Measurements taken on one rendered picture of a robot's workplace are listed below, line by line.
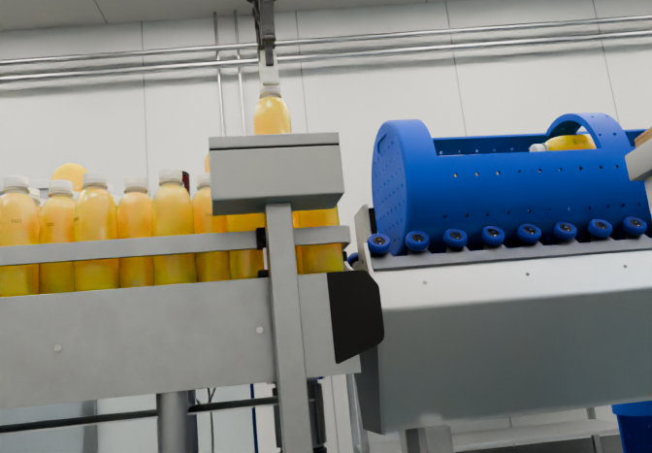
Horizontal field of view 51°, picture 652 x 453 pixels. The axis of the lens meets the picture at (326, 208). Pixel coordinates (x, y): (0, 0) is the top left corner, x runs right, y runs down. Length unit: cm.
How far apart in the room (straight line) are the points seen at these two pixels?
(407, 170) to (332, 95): 381
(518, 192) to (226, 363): 64
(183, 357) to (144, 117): 410
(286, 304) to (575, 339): 59
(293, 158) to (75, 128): 423
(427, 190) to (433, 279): 17
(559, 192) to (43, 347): 95
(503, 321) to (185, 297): 57
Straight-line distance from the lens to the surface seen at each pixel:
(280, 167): 103
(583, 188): 142
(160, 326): 109
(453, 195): 130
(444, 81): 522
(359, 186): 485
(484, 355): 130
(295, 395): 101
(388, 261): 126
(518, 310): 130
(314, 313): 110
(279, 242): 103
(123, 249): 114
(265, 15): 131
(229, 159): 103
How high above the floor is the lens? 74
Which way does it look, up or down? 13 degrees up
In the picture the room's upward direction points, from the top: 6 degrees counter-clockwise
